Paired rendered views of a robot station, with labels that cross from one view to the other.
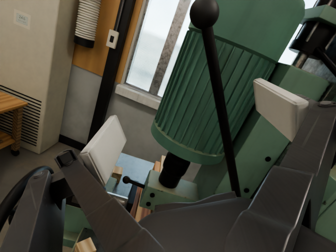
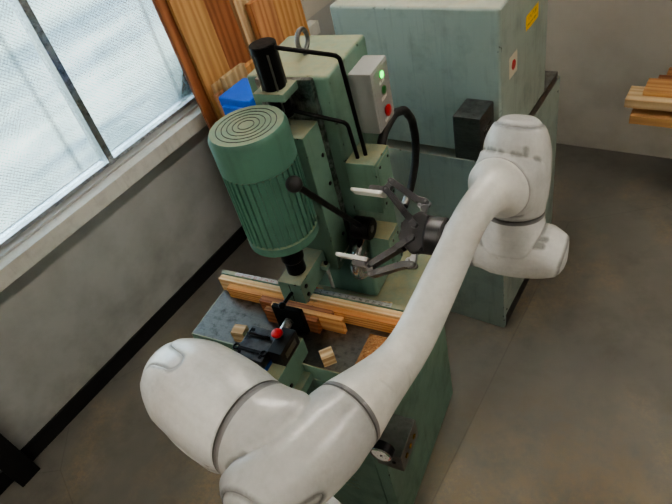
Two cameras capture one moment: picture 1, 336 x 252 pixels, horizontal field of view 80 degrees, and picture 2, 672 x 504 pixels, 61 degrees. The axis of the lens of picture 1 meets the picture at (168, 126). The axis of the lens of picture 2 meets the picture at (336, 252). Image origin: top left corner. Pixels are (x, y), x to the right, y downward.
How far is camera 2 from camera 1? 1.04 m
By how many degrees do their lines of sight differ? 43
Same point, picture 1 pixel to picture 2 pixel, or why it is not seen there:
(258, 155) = (326, 188)
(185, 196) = (315, 259)
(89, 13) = not seen: outside the picture
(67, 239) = (307, 379)
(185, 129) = (301, 228)
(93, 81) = not seen: outside the picture
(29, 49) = not seen: outside the picture
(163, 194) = (309, 276)
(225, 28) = (278, 168)
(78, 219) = (297, 363)
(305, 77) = (310, 134)
